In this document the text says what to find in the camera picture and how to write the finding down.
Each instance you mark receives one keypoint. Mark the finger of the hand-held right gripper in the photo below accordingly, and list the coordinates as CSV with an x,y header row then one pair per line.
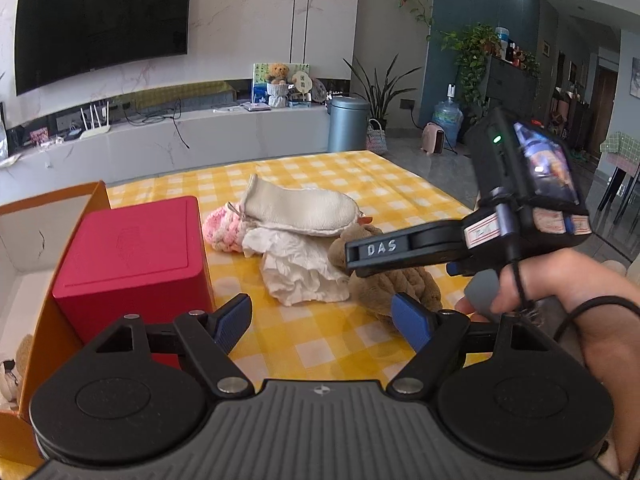
x,y
390,270
425,242

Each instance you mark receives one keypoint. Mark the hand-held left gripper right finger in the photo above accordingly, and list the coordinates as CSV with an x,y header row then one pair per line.
x,y
407,322

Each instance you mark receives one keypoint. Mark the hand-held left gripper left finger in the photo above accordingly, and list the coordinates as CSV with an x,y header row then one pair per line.
x,y
235,322

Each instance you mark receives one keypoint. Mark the brown plush toy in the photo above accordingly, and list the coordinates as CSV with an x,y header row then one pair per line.
x,y
395,285

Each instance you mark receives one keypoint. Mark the white plastic bag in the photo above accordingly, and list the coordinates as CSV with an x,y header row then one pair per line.
x,y
300,270

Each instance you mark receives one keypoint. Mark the orange cardboard box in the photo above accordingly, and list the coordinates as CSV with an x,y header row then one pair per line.
x,y
55,200

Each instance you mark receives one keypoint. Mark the person's right forearm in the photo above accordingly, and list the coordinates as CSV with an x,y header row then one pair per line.
x,y
615,370

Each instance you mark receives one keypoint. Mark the person's right hand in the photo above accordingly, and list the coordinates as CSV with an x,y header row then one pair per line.
x,y
550,280

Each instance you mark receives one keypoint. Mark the yellow checkered tablecloth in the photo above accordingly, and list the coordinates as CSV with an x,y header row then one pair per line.
x,y
310,340

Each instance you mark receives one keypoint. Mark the pink white crocheted hat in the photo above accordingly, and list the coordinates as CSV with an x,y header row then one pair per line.
x,y
220,230

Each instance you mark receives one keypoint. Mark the pink space heater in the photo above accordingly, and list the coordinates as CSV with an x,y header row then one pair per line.
x,y
434,139

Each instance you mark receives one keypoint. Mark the blue water jug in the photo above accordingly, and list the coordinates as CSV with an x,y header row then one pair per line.
x,y
447,120

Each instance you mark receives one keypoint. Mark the dark sideboard cabinet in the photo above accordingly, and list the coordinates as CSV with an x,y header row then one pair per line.
x,y
515,87

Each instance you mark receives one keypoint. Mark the table with green checkered cloth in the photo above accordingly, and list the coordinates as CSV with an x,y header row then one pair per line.
x,y
622,147

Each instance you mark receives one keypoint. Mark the woven handbag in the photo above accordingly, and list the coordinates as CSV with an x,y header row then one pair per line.
x,y
378,139

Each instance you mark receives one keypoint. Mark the red box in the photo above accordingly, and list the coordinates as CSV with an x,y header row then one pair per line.
x,y
135,255

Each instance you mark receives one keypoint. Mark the grey blue trash can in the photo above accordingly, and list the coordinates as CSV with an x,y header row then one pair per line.
x,y
347,125

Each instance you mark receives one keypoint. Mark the green pothos plant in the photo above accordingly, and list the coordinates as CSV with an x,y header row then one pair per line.
x,y
472,55

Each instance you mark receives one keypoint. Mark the long leaf potted plant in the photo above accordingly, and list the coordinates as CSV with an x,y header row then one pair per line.
x,y
380,90

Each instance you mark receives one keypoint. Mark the white marble media console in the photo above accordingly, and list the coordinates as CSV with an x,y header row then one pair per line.
x,y
210,135

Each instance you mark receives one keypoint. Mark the round paper fan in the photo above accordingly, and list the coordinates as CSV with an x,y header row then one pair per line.
x,y
301,82

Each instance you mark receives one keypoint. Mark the white knitted pot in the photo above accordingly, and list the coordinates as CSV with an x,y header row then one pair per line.
x,y
278,95

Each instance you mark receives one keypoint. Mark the flat book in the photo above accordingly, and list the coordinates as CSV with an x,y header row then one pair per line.
x,y
255,106

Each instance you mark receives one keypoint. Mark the small brown teddy bear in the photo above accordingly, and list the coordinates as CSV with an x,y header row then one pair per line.
x,y
278,74

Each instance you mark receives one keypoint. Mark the beige plush toy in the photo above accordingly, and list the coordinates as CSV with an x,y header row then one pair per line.
x,y
15,370

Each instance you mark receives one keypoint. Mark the white wifi router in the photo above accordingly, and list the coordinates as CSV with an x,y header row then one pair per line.
x,y
95,130

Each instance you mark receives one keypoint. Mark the small pink photo frame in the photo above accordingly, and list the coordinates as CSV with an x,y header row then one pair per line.
x,y
39,136

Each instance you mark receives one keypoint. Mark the black wall television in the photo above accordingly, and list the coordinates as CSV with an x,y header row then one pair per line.
x,y
100,20

